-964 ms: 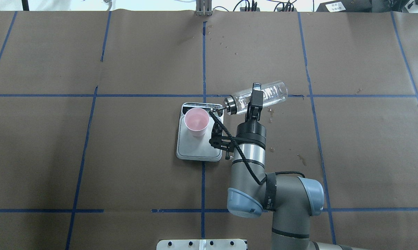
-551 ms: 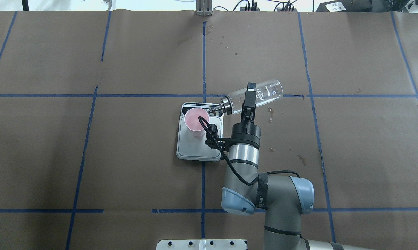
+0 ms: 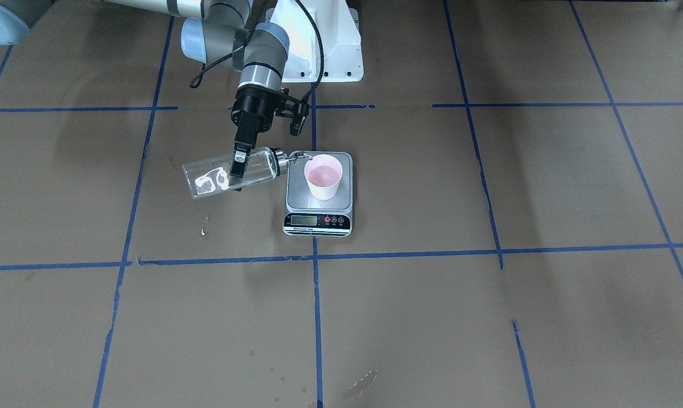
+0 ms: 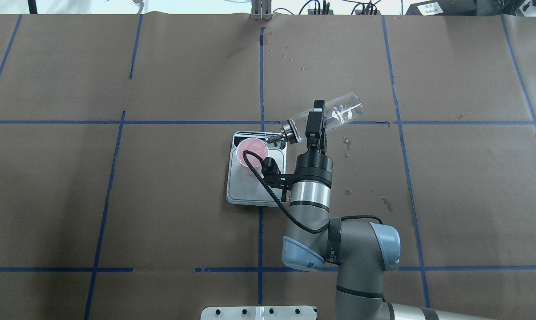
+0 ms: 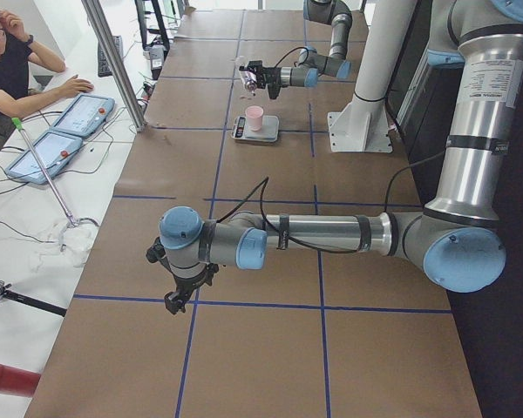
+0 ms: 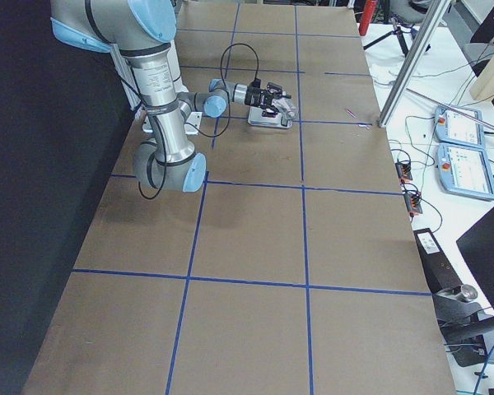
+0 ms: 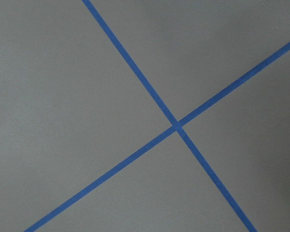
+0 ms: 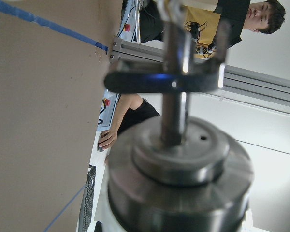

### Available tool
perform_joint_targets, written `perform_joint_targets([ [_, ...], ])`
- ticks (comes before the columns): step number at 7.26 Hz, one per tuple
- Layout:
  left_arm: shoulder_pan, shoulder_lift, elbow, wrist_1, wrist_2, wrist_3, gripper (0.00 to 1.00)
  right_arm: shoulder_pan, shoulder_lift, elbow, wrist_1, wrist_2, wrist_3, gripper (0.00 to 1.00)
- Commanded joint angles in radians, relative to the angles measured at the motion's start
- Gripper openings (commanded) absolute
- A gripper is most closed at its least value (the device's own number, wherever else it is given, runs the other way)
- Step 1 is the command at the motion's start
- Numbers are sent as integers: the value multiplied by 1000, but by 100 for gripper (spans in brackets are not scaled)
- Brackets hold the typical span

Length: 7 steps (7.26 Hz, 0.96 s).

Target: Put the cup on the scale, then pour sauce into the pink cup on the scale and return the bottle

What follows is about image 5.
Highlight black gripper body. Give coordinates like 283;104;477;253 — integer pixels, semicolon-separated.
239;60;282;99
146;237;219;303

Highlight glass sauce dispenser bottle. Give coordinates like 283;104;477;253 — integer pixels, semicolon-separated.
239;70;258;95

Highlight pink plastic cup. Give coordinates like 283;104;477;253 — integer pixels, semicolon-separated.
244;105;264;131

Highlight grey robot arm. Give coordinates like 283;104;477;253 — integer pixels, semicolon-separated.
146;1;523;314
237;1;353;100

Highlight white digital kitchen scale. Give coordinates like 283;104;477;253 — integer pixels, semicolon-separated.
231;115;280;144

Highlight crumpled white cloth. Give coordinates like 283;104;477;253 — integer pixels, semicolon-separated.
28;218;99;273

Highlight black keyboard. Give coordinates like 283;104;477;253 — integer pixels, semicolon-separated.
97;34;125;78

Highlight upper blue teach pendant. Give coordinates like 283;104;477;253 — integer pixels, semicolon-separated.
51;93;115;138

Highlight blue teach pendant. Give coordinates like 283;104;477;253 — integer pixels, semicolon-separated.
5;131;83;185
51;93;115;138

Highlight lower blue teach pendant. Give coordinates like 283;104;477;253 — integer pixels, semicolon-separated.
5;131;83;185

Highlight red cylinder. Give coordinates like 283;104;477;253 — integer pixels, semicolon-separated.
0;364;41;397

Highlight person in black shirt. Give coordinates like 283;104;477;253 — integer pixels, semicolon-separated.
0;10;93;149

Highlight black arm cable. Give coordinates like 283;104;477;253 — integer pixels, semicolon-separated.
208;150;448;253

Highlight aluminium frame post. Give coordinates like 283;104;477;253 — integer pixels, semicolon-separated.
81;0;146;132

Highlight metal rod green handle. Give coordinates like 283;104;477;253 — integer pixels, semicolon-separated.
11;118;99;252

